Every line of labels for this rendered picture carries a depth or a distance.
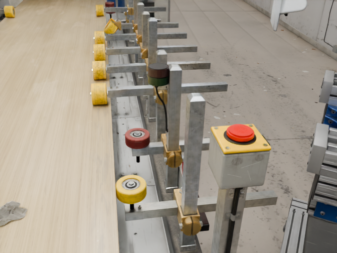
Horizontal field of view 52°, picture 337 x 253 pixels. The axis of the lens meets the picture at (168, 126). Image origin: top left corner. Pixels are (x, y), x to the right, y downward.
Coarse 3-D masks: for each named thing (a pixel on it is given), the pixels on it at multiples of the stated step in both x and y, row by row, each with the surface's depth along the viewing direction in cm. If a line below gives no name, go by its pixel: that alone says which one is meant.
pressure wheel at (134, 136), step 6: (126, 132) 113; (132, 132) 113; (138, 132) 112; (144, 132) 113; (126, 138) 110; (132, 138) 110; (138, 138) 110; (144, 138) 110; (126, 144) 112; (132, 144) 110; (138, 144) 109; (144, 144) 110; (138, 162) 117
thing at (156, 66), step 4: (152, 64) 99; (156, 64) 99; (160, 64) 99; (164, 64) 99; (152, 68) 96; (156, 68) 96; (160, 68) 96; (164, 68) 96; (168, 84) 99; (156, 88) 101; (168, 88) 100; (156, 92) 101; (168, 92) 100; (160, 100) 103; (164, 104) 104; (164, 108) 104
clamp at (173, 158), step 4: (164, 136) 118; (164, 140) 116; (164, 144) 114; (164, 148) 112; (180, 148) 112; (164, 152) 113; (168, 152) 110; (172, 152) 110; (176, 152) 110; (180, 152) 111; (164, 156) 113; (168, 156) 109; (172, 156) 108; (176, 156) 109; (180, 156) 109; (164, 160) 110; (168, 160) 109; (172, 160) 109; (176, 160) 109; (180, 160) 110; (168, 164) 110; (172, 164) 110; (176, 164) 110; (180, 164) 110
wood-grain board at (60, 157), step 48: (48, 0) 310; (96, 0) 315; (0, 48) 188; (48, 48) 190; (0, 96) 136; (48, 96) 136; (0, 144) 106; (48, 144) 107; (96, 144) 107; (0, 192) 87; (48, 192) 88; (96, 192) 88; (0, 240) 74; (48, 240) 74; (96, 240) 74
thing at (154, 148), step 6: (150, 144) 115; (156, 144) 115; (162, 144) 115; (180, 144) 116; (204, 144) 117; (132, 150) 113; (138, 150) 113; (144, 150) 114; (150, 150) 114; (156, 150) 115; (162, 150) 115; (204, 150) 118; (132, 156) 114; (138, 156) 116
